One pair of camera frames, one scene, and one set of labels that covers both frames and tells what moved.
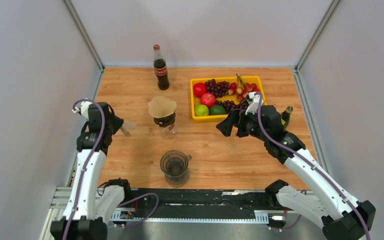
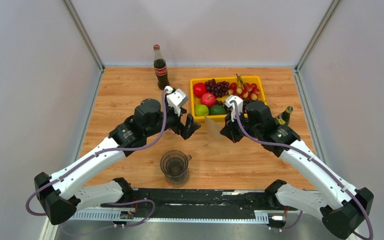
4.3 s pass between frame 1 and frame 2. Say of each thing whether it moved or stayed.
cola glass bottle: stayed
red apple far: stayed
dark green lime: stayed
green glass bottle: stayed
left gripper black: moved
